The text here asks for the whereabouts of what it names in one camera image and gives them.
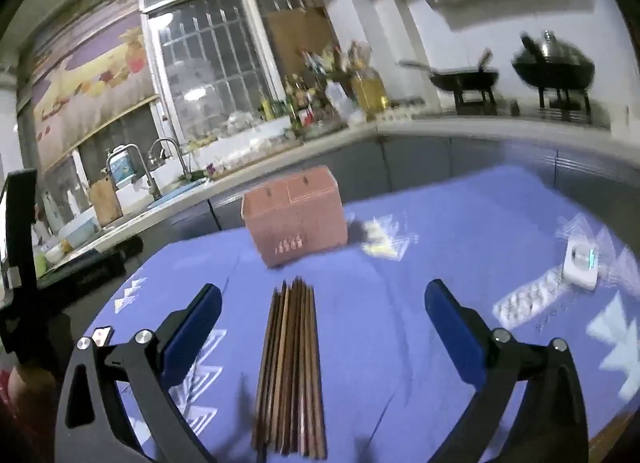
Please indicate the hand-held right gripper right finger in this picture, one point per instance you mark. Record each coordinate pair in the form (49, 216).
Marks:
(455, 343)

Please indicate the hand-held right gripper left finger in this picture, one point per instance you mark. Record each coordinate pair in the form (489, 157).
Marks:
(197, 328)

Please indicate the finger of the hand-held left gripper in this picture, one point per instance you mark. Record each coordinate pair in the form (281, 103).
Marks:
(129, 247)

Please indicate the bundle of wooden chopsticks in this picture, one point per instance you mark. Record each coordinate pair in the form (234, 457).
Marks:
(290, 368)

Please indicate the pink perforated plastic basket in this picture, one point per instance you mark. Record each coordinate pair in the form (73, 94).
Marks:
(295, 223)

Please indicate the person's left forearm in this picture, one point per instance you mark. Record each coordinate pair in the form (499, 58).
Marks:
(25, 393)

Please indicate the wooden cutting board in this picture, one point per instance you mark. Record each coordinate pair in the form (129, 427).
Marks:
(106, 203)

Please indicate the pale blue plastic basin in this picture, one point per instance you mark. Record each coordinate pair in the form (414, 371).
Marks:
(80, 232)

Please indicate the blue kitchen sink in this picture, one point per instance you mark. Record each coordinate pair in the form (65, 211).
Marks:
(175, 191)

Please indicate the blue and white filter box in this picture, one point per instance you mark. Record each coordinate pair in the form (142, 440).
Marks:
(121, 168)

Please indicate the blue printed tablecloth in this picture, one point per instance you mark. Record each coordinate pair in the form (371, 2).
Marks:
(375, 343)

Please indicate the tall steel faucet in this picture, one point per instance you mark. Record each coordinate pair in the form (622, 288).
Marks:
(132, 153)

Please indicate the curved steel faucet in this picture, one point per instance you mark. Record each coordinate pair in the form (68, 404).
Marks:
(172, 148)

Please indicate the small white electronic device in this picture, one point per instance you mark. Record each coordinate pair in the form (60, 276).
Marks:
(580, 263)

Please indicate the grey kitchen cabinets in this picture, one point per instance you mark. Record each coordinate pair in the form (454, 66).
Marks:
(425, 158)

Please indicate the barred kitchen window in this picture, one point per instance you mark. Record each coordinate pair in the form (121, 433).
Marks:
(210, 63)

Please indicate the white kitchen countertop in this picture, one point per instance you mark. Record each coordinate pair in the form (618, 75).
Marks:
(475, 130)

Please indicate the row of condiment bottles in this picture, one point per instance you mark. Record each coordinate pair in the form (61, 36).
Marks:
(300, 98)

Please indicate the white egg tray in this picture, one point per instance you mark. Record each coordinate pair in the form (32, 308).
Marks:
(402, 113)

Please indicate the black gas stove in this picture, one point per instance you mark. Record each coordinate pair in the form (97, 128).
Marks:
(525, 116)

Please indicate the black burner grate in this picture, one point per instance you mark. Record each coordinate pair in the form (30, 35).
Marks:
(475, 102)
(565, 99)

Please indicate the white plastic jug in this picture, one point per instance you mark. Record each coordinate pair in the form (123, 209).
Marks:
(337, 98)

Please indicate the large cooking oil bottle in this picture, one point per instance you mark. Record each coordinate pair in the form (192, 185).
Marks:
(369, 93)

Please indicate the brown wooden board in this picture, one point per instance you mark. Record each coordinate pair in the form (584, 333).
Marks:
(300, 43)

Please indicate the black wok with lid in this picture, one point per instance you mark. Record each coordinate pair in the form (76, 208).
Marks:
(552, 63)

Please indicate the fruit wall poster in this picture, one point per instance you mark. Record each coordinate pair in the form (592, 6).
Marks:
(90, 73)

